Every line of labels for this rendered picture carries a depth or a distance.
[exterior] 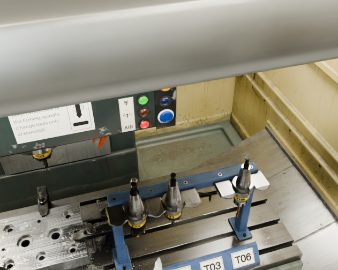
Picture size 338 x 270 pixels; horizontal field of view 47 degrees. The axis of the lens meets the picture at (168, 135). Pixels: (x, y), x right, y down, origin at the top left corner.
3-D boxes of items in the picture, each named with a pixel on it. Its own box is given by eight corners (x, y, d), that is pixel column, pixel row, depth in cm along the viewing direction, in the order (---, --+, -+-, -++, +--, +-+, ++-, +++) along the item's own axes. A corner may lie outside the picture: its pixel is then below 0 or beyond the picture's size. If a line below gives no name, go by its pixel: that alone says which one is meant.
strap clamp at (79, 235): (117, 248, 136) (112, 222, 126) (79, 257, 133) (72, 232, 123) (114, 240, 138) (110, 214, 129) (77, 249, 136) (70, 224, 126)
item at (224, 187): (238, 197, 114) (239, 195, 113) (222, 201, 112) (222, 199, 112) (228, 180, 119) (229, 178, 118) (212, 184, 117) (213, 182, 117)
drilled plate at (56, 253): (90, 263, 127) (88, 255, 124) (-3, 288, 121) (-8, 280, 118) (81, 210, 144) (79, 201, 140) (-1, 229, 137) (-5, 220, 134)
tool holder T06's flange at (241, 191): (247, 178, 120) (248, 173, 118) (256, 193, 115) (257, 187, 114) (228, 182, 119) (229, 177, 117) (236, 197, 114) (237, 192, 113)
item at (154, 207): (167, 215, 109) (167, 213, 108) (149, 219, 108) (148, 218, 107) (160, 196, 114) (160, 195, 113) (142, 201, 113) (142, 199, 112)
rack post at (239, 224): (252, 237, 139) (265, 181, 120) (238, 241, 138) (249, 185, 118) (240, 216, 146) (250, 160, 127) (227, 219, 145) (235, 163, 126)
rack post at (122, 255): (133, 270, 129) (126, 216, 110) (117, 275, 128) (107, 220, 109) (126, 246, 137) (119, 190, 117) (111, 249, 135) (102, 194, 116)
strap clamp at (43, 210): (54, 230, 142) (45, 204, 132) (45, 232, 141) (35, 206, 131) (51, 203, 151) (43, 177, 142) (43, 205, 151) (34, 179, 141)
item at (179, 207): (182, 195, 115) (182, 190, 113) (185, 212, 110) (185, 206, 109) (160, 197, 114) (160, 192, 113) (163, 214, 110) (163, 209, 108)
